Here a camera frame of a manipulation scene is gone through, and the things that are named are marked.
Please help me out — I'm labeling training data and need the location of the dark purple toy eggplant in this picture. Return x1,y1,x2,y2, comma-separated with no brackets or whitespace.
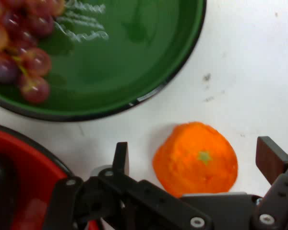
0,153,17,230

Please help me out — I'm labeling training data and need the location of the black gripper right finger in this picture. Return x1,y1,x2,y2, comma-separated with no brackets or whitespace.
252,136,288,230

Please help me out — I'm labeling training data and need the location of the red grape bunch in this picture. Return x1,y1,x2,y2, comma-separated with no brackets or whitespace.
0,0,67,105

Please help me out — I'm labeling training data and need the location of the green round plate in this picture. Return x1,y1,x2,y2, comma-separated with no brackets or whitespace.
0,0,207,122

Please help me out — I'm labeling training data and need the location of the orange toy mandarin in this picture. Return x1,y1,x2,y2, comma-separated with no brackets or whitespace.
153,121,239,198

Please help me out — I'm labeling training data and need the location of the red round plate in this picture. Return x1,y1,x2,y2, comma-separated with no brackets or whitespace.
0,122,104,230

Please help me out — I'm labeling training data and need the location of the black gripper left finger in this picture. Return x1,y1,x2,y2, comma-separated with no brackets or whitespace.
43,141,213,230

